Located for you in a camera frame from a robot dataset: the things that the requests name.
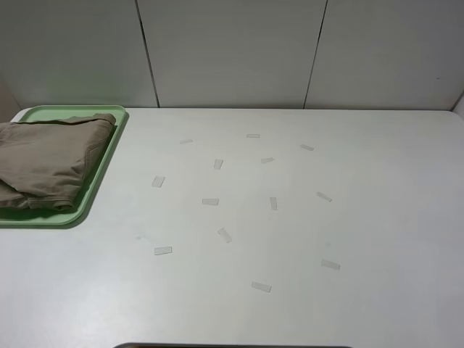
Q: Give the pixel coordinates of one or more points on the khaki shorts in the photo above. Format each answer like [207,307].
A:
[44,164]

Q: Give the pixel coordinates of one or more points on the green plastic tray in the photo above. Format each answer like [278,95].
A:
[62,219]

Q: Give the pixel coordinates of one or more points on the clear tape piece upper centre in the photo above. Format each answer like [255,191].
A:
[218,164]

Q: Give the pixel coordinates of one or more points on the clear tape piece upper middle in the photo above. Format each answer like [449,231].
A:
[266,160]

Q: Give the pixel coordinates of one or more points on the clear tape piece mid left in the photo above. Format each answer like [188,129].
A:
[210,201]

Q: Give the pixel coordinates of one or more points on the clear tape piece upper right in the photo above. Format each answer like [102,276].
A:
[309,148]

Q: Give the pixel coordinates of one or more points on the clear tape piece lower left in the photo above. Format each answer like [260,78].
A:
[163,250]

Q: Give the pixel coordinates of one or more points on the clear tape piece bottom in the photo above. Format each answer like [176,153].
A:
[262,287]

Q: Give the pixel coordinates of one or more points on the clear tape piece lower right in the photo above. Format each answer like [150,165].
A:
[330,264]

